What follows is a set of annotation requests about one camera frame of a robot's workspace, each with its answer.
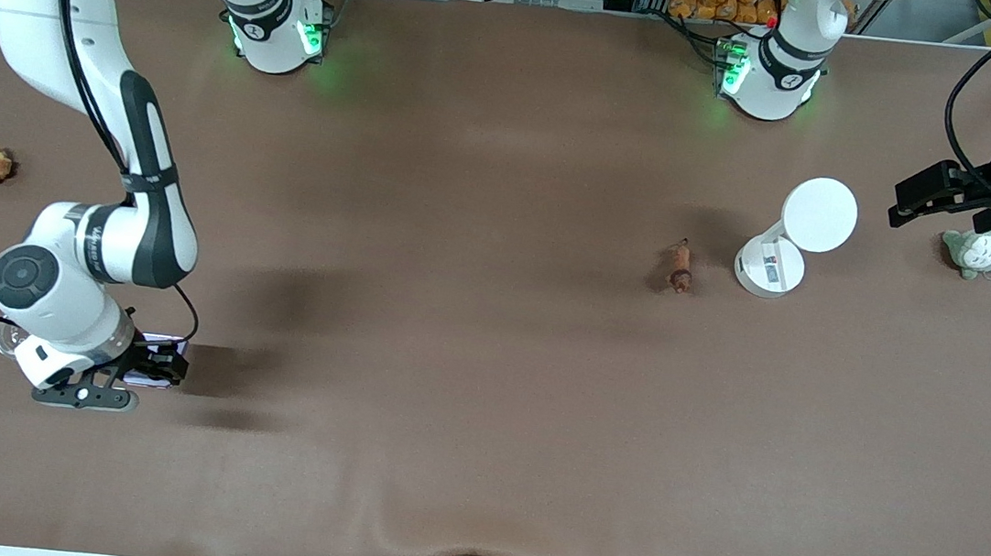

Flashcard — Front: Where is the grey Totoro plush toy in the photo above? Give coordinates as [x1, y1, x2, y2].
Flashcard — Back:
[937, 223, 991, 283]

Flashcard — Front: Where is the brown lion statue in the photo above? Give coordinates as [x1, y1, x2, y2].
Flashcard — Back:
[665, 237, 699, 296]

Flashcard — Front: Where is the white round-headed stand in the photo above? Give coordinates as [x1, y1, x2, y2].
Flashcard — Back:
[731, 169, 862, 307]

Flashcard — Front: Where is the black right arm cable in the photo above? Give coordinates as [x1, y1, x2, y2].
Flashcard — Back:
[16, 0, 234, 349]

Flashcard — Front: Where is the purple flip phone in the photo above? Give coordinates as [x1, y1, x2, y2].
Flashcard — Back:
[125, 331, 189, 391]

